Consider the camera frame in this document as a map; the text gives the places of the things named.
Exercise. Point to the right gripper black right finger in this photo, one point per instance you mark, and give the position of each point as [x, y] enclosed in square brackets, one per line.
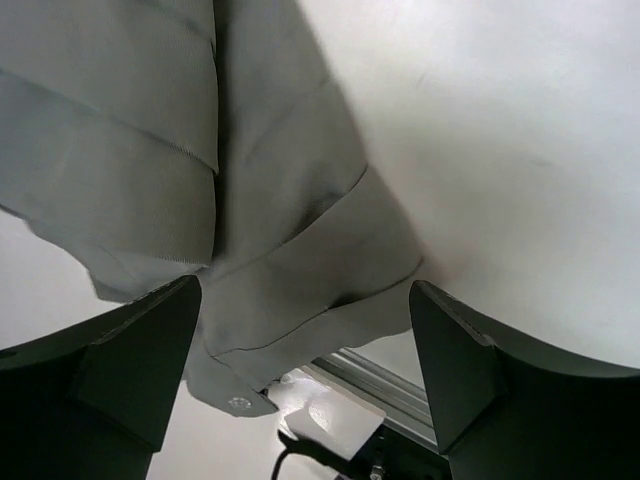
[505, 405]

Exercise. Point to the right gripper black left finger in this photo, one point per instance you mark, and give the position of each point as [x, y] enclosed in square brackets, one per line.
[94, 400]

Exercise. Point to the grey pleated skirt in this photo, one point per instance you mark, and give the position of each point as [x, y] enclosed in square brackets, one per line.
[155, 139]

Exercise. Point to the aluminium table edge rail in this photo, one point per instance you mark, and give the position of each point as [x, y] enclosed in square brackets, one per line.
[404, 403]

